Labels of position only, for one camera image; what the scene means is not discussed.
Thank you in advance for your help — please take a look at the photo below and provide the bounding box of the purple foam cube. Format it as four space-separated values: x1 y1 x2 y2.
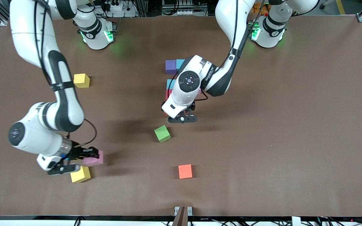
165 60 178 75

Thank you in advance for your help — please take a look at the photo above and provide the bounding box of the pink foam cube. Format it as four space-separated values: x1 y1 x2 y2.
71 150 104 166

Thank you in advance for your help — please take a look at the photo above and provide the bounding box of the green foam cube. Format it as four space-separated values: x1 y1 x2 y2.
154 125 172 143

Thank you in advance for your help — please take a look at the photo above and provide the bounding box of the yellow foam cube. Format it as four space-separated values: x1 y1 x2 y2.
70 166 91 183
74 73 91 89

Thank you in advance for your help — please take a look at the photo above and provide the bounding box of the white power strip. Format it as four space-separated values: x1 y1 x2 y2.
162 9 201 16
107 0 128 11

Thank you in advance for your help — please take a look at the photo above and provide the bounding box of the orange plastic bag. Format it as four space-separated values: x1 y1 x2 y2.
253 2 269 16

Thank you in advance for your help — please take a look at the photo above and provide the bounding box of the brown table cover sheet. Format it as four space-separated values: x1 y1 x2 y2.
0 16 362 218

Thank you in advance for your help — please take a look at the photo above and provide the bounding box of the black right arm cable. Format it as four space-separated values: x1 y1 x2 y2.
33 0 97 148

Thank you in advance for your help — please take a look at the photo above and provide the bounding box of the metal mount bracket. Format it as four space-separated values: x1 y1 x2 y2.
174 206 193 216

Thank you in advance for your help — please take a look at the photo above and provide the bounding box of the brown mount strut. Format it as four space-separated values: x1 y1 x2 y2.
172 206 189 226

